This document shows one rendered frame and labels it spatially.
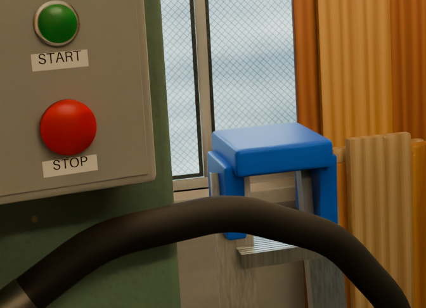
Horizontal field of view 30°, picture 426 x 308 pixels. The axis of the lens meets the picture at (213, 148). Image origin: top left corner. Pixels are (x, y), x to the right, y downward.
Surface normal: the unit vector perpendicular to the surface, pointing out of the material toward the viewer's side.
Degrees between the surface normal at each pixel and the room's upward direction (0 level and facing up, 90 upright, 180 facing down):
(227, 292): 82
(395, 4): 87
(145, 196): 90
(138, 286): 90
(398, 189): 87
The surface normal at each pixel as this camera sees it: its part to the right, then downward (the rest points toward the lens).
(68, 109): 0.34, 0.04
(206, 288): 0.22, 0.22
